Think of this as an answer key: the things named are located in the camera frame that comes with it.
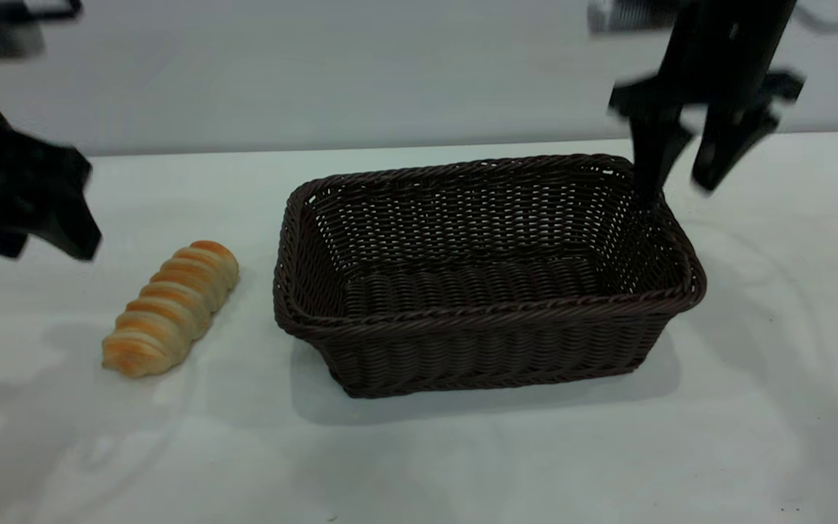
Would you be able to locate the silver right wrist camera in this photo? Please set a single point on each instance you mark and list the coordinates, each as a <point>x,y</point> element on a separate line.
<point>630,14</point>

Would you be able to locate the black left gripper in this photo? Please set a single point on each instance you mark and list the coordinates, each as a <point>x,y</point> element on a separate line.
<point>4,175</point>

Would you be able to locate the dark brown woven basket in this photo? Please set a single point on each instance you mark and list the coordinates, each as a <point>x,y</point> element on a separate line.
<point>492,349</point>

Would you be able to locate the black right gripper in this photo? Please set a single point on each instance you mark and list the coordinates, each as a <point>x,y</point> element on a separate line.
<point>724,51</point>

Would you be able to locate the golden ridged bread roll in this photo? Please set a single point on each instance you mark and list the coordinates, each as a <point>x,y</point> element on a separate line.
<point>172,306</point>

